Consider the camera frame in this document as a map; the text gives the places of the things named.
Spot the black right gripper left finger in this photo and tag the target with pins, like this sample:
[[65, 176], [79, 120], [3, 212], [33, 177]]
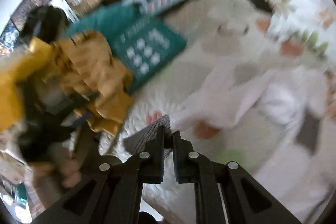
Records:
[[109, 191]]

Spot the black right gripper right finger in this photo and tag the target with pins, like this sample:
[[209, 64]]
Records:
[[225, 193]]

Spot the white garment with grey band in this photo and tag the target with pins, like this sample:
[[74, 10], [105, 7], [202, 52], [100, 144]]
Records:
[[285, 93]]

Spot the person's left hand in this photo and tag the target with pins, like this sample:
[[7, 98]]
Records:
[[70, 171]]

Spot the mustard yellow garment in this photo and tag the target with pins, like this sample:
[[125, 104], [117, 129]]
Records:
[[84, 64]]

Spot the teal patterned box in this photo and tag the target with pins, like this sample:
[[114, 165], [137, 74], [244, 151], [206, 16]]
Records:
[[143, 43]]

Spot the heart-patterned quilted bedspread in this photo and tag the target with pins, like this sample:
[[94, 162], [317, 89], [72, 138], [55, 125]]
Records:
[[297, 166]]

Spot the white floral pillow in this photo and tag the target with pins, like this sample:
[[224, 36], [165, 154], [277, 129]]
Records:
[[312, 22]]

